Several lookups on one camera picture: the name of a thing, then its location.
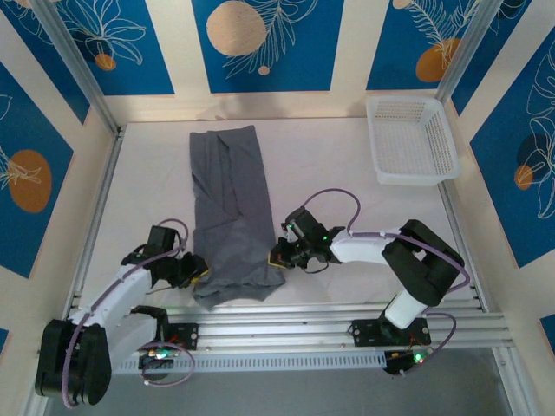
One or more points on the grey t-shirt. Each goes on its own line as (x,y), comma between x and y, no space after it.
(230,195)

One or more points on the circuit board with LEDs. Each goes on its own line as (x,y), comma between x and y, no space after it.
(158,355)
(396,362)

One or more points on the aluminium base frame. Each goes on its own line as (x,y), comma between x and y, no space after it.
(269,329)

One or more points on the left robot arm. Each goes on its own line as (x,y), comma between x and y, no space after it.
(121,286)

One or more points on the aluminium corner post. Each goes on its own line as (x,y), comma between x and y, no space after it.
(73,52)
(468,47)

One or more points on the white table cover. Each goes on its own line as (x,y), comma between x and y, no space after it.
(325,151)

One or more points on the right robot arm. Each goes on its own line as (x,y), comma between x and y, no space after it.
(364,249)

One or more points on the white perforated plastic basket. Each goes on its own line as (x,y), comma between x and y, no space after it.
(407,138)

